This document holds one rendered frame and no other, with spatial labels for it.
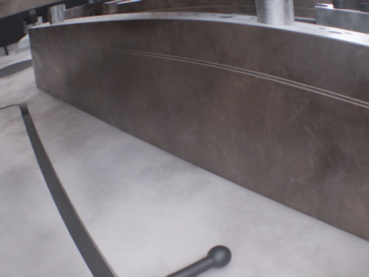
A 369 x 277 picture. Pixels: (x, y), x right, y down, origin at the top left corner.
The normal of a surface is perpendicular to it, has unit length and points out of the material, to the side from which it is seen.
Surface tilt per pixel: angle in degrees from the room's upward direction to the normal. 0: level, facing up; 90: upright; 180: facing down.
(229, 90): 90
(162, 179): 0
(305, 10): 90
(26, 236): 0
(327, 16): 90
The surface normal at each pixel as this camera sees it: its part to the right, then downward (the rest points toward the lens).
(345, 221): -0.74, 0.35
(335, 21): -0.44, 0.43
